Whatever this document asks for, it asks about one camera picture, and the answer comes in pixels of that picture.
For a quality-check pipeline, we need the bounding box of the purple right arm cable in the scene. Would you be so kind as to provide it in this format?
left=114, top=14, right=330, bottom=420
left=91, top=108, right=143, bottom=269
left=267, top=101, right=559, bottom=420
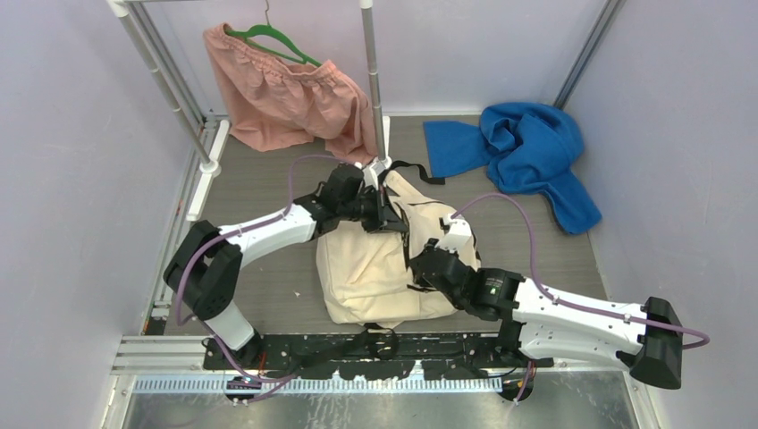
left=450, top=192, right=711, bottom=407

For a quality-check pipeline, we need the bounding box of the green clothes hanger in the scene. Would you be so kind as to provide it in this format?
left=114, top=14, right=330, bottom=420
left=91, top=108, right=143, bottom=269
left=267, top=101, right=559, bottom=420
left=224, top=0, right=322, bottom=67

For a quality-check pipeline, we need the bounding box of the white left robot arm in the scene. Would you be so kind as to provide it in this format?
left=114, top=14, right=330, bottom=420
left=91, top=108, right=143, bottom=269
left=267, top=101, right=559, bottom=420
left=163, top=164, right=408, bottom=369

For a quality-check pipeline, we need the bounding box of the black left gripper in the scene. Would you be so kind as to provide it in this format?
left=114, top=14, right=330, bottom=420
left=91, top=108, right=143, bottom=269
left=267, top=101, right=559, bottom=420
left=338, top=183, right=407, bottom=232

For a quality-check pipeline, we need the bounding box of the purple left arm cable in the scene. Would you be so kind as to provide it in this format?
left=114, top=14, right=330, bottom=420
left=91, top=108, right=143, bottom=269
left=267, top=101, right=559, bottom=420
left=173, top=155, right=357, bottom=407

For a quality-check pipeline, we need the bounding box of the metal clothes rack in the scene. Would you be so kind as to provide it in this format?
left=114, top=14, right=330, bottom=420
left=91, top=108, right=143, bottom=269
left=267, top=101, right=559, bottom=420
left=106, top=0, right=395, bottom=222

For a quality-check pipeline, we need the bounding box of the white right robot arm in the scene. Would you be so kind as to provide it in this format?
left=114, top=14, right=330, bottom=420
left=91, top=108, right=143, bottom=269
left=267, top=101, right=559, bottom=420
left=408, top=216, right=684, bottom=390

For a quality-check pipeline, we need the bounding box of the pink garment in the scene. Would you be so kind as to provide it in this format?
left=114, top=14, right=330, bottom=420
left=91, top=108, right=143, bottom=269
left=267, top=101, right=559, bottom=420
left=202, top=22, right=380, bottom=167

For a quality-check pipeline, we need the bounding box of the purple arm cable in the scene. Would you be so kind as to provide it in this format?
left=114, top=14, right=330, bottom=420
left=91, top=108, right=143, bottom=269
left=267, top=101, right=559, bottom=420
left=173, top=155, right=357, bottom=407
left=450, top=192, right=711, bottom=407

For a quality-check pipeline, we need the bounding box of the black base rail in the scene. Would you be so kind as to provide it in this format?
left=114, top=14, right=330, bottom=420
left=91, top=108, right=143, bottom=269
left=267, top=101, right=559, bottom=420
left=202, top=330, right=527, bottom=381

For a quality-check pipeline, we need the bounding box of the blue cloth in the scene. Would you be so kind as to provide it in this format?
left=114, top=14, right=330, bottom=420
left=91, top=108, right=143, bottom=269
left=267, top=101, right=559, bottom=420
left=423, top=102, right=602, bottom=235

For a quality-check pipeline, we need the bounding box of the cream canvas backpack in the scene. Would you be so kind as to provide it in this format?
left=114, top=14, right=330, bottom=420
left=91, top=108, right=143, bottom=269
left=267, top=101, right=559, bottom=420
left=316, top=172, right=456, bottom=329

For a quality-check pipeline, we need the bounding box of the metal corner pole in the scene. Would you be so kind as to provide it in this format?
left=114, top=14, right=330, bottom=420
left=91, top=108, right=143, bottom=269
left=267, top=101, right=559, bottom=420
left=552, top=0, right=626, bottom=109

